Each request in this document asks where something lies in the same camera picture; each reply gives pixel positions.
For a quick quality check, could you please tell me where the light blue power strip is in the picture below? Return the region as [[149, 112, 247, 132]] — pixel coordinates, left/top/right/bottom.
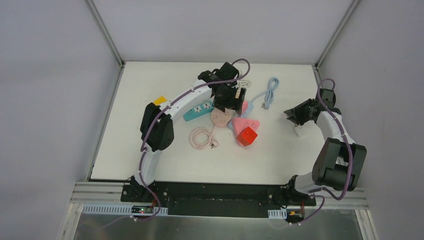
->
[[227, 101, 254, 130]]

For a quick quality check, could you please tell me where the pink power strip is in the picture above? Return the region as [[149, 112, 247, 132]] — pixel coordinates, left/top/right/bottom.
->
[[232, 117, 260, 147]]

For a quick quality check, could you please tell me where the teal power strip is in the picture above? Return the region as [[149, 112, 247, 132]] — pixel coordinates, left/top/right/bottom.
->
[[183, 100, 214, 122]]

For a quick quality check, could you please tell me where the white cube adapter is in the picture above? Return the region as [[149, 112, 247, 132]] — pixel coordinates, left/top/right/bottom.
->
[[293, 125, 309, 138]]

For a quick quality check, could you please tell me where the red cube adapter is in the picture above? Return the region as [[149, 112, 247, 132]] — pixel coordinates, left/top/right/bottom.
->
[[236, 126, 258, 147]]

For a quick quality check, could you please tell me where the yellow cube adapter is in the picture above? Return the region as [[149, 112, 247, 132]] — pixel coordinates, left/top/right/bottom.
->
[[152, 96, 169, 107]]

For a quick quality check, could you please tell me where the small pink adapter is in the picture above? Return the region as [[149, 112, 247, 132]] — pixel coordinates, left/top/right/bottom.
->
[[240, 101, 249, 116]]

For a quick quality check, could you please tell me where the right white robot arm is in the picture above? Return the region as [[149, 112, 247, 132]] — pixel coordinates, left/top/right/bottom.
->
[[283, 82, 367, 205]]

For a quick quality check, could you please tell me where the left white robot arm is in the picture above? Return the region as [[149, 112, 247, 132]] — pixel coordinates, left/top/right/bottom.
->
[[130, 62, 247, 203]]

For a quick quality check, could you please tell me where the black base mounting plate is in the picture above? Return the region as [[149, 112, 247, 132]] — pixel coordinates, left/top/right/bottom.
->
[[120, 178, 317, 218]]

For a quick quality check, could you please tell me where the light blue cord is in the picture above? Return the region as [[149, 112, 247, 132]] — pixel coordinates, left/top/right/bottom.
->
[[248, 77, 280, 110]]

